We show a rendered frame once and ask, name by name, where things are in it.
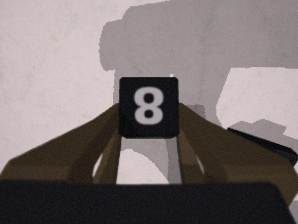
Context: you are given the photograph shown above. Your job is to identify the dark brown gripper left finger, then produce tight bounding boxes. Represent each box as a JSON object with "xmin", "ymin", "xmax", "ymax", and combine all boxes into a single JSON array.
[{"xmin": 0, "ymin": 103, "xmax": 122, "ymax": 184}]

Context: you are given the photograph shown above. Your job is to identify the black calendar cube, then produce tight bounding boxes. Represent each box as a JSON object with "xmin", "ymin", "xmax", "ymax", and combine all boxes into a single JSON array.
[{"xmin": 118, "ymin": 77, "xmax": 180, "ymax": 139}]

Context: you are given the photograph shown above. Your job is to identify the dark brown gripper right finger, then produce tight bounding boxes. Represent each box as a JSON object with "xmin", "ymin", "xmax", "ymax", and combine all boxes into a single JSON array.
[{"xmin": 176, "ymin": 103, "xmax": 298, "ymax": 207}]

